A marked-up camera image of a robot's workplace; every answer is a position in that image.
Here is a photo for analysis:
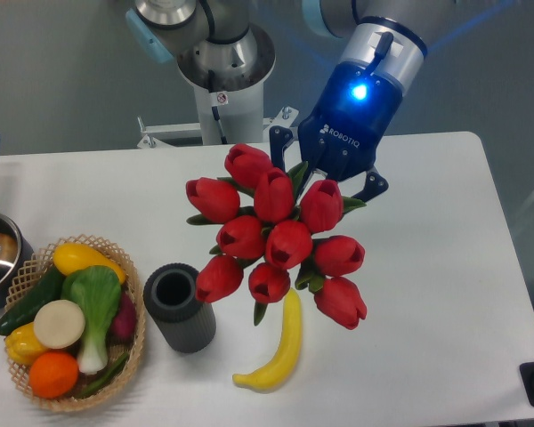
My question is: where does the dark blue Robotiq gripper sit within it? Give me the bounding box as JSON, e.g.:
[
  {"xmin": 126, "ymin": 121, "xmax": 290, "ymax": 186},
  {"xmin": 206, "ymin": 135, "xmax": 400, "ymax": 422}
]
[{"xmin": 269, "ymin": 62, "xmax": 402, "ymax": 201}]

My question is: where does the red tulip bouquet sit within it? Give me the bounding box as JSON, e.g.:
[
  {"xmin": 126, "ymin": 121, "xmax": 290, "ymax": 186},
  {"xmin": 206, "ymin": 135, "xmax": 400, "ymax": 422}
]
[{"xmin": 185, "ymin": 144, "xmax": 368, "ymax": 329}]

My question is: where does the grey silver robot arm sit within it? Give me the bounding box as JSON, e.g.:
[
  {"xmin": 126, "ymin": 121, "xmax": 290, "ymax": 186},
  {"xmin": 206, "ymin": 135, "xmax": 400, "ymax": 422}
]
[{"xmin": 125, "ymin": 1, "xmax": 454, "ymax": 201}]

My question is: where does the dark grey ribbed vase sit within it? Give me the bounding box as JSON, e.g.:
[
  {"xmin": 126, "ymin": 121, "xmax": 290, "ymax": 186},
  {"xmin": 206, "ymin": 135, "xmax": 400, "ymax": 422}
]
[{"xmin": 143, "ymin": 263, "xmax": 216, "ymax": 353}]

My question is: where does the yellow toy banana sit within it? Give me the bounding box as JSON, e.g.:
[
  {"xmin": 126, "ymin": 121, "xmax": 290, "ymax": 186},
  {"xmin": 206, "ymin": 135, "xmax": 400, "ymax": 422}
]
[{"xmin": 232, "ymin": 289, "xmax": 303, "ymax": 392}]

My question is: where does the green toy bok choy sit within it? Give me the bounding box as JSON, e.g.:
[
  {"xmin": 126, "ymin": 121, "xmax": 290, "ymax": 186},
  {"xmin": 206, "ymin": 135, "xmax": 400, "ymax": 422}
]
[{"xmin": 61, "ymin": 265, "xmax": 121, "ymax": 375}]

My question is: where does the purple toy radish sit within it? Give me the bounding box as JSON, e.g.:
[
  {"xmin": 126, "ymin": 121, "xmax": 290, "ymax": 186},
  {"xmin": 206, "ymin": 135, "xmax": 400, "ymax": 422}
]
[{"xmin": 109, "ymin": 293, "xmax": 137, "ymax": 341}]

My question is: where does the woven wicker basket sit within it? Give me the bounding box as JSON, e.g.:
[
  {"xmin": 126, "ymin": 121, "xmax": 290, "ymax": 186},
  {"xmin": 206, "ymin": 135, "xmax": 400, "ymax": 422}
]
[{"xmin": 5, "ymin": 235, "xmax": 146, "ymax": 412}]

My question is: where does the white round toy slice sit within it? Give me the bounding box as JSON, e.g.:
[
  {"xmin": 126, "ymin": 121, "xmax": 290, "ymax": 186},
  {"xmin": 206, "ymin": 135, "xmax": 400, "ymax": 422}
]
[{"xmin": 33, "ymin": 300, "xmax": 85, "ymax": 350}]

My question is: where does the green toy bean pod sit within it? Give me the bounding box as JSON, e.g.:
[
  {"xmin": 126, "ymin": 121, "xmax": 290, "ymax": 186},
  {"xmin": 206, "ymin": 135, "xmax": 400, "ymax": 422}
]
[{"xmin": 75, "ymin": 352, "xmax": 129, "ymax": 399}]

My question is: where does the green toy cucumber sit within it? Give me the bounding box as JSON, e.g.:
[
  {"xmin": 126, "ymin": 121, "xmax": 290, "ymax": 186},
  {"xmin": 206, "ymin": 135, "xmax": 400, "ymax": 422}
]
[{"xmin": 0, "ymin": 266, "xmax": 65, "ymax": 336}]

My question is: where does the orange toy orange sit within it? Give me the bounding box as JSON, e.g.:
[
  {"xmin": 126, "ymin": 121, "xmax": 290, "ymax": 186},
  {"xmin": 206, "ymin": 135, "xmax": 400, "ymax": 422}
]
[{"xmin": 29, "ymin": 351, "xmax": 79, "ymax": 399}]

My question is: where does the yellow toy bell pepper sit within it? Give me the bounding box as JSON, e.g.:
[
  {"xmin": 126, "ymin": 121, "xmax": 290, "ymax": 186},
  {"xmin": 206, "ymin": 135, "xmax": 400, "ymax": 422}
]
[{"xmin": 4, "ymin": 322, "xmax": 49, "ymax": 366}]

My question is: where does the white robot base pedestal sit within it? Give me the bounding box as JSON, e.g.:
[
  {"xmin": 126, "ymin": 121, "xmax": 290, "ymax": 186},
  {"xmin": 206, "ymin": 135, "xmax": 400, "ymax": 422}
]
[{"xmin": 193, "ymin": 83, "xmax": 263, "ymax": 145}]

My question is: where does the white metal frame bracket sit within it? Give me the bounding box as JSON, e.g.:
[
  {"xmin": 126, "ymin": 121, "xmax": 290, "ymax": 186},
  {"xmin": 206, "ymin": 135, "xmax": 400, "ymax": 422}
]
[{"xmin": 137, "ymin": 106, "xmax": 299, "ymax": 149}]

